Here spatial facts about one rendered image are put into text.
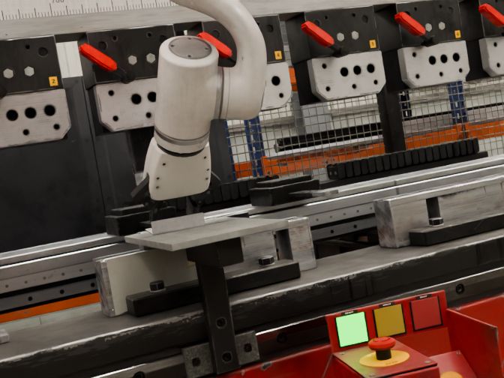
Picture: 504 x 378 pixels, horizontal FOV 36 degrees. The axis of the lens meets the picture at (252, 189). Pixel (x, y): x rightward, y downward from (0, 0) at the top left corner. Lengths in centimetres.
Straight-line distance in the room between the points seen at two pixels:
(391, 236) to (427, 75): 32
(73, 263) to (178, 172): 41
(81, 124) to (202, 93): 77
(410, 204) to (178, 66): 64
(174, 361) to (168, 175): 28
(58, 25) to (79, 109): 56
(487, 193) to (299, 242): 44
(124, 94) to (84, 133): 55
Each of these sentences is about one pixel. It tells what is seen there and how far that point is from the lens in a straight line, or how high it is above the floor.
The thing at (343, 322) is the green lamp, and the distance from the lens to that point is 122.
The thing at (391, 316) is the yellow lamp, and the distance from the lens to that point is 125.
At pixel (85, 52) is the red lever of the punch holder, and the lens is 126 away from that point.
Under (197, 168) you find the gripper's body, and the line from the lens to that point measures 122.
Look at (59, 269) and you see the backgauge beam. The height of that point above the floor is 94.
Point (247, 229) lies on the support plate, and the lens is 111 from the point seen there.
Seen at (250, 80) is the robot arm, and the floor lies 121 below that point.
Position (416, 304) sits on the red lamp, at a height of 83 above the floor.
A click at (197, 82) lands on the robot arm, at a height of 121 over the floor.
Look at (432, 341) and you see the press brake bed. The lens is 145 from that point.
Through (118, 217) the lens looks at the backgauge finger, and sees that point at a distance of 151.
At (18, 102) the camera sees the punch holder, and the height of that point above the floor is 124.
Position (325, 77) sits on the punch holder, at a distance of 145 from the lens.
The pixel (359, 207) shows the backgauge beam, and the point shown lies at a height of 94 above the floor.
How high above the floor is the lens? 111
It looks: 3 degrees down
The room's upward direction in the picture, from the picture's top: 9 degrees counter-clockwise
